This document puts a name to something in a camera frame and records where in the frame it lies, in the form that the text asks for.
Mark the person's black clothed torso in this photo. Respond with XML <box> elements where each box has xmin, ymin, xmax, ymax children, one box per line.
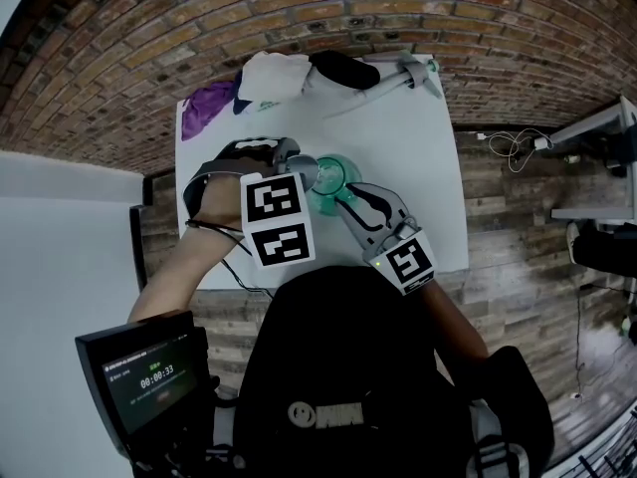
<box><xmin>233</xmin><ymin>265</ymin><xmax>556</xmax><ymax>478</ymax></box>

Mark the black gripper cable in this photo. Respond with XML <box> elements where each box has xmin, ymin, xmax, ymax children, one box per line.
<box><xmin>218</xmin><ymin>226</ymin><xmax>276</xmax><ymax>301</ymax></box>

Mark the person's right forearm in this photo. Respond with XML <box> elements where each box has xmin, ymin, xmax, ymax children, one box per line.
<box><xmin>422</xmin><ymin>279</ymin><xmax>492</xmax><ymax>360</ymax></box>

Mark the person's left forearm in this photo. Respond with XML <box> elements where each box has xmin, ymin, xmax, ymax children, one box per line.
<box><xmin>126</xmin><ymin>226</ymin><xmax>245</xmax><ymax>324</ymax></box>

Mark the purple cloth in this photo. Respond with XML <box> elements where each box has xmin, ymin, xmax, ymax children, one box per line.
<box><xmin>179</xmin><ymin>81</ymin><xmax>238</xmax><ymax>142</ymax></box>

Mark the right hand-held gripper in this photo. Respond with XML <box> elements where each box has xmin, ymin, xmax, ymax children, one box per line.
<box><xmin>332</xmin><ymin>181</ymin><xmax>440</xmax><ymax>298</ymax></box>

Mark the black floor cable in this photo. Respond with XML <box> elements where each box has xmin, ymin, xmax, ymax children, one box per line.
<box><xmin>574</xmin><ymin>284</ymin><xmax>591</xmax><ymax>398</ymax></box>

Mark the thin white cable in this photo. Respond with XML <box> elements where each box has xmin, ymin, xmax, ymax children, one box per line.
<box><xmin>477</xmin><ymin>127</ymin><xmax>538</xmax><ymax>173</ymax></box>

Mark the white table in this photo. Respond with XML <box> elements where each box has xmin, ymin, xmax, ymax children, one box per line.
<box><xmin>549</xmin><ymin>95</ymin><xmax>637</xmax><ymax>221</ymax></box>

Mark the white harness strap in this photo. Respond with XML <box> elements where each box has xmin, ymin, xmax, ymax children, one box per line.
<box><xmin>467</xmin><ymin>400</ymin><xmax>531</xmax><ymax>478</ymax></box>
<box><xmin>206</xmin><ymin>400</ymin><xmax>248</xmax><ymax>470</ymax></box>

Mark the black timer monitor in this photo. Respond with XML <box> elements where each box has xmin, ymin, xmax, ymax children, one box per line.
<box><xmin>74</xmin><ymin>311</ymin><xmax>210</xmax><ymax>437</ymax></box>

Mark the black wrist band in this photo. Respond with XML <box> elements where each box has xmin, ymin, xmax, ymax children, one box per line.
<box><xmin>184</xmin><ymin>219</ymin><xmax>245</xmax><ymax>241</ymax></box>

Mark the person's left hand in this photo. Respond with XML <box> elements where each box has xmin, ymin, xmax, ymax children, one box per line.
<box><xmin>192</xmin><ymin>171</ymin><xmax>245</xmax><ymax>231</ymax></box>

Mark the white cloth with green logo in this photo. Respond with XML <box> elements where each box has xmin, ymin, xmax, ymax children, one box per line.
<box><xmin>232</xmin><ymin>51</ymin><xmax>313</xmax><ymax>117</ymax></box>

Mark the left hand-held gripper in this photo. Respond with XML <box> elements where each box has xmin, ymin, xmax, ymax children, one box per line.
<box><xmin>181</xmin><ymin>136</ymin><xmax>318</xmax><ymax>271</ymax></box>

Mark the black cloth pouch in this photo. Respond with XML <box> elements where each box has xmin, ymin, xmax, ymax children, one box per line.
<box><xmin>308</xmin><ymin>50</ymin><xmax>382</xmax><ymax>92</ymax></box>

